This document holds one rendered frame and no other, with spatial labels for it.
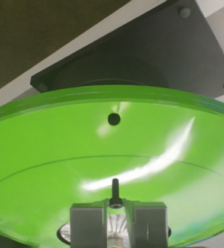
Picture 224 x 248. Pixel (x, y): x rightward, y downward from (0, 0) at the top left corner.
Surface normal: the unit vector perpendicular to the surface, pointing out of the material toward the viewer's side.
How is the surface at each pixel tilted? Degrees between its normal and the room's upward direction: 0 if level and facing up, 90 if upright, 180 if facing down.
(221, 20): 0
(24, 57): 0
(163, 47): 0
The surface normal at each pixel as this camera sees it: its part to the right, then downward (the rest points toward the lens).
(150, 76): 0.54, -0.51
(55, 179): -0.10, 0.61
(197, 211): 0.17, 0.72
